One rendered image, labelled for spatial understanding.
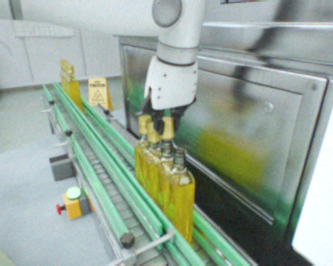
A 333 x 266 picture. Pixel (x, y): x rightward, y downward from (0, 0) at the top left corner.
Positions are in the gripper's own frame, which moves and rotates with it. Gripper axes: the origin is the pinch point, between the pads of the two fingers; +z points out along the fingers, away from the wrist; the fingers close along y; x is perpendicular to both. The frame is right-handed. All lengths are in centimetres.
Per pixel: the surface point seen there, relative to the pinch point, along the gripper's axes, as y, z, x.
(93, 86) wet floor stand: -60, 150, -309
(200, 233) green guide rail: -3.6, 23.6, 16.4
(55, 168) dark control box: 23, 49, -46
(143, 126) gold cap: 1.1, 6.8, -9.0
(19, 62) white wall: 35, 201, -555
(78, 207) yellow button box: 19, 45, -19
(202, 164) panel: -12.6, 15.7, 2.3
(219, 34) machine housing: -12.8, -18.2, -3.7
